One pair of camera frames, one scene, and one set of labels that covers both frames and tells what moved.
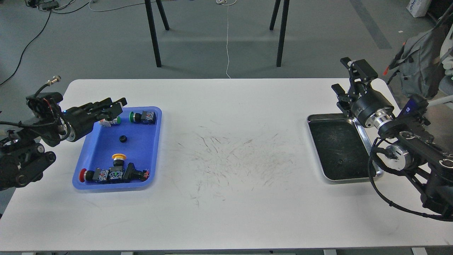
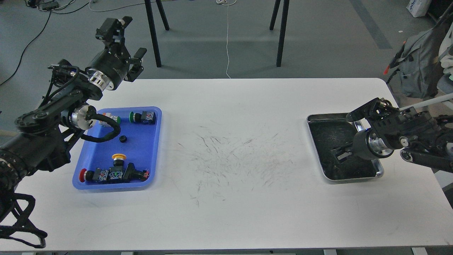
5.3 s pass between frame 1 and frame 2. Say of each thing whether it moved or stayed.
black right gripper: moved
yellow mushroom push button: stayed
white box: stayed
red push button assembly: stayed
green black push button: stayed
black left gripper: moved
